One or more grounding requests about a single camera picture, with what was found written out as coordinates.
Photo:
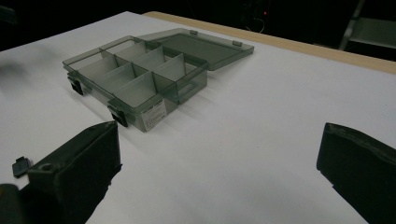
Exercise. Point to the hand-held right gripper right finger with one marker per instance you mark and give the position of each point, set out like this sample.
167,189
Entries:
361,165

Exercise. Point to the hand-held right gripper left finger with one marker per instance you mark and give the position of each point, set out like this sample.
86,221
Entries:
77,169

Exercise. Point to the transparent grey compartment organizer box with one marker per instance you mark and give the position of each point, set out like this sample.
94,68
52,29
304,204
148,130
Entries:
149,77

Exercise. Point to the small black plastic clip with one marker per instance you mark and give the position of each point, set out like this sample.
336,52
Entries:
21,166

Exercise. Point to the grey metal stand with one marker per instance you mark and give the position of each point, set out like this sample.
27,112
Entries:
370,29

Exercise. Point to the dark device with red light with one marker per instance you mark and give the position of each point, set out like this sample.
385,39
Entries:
258,14

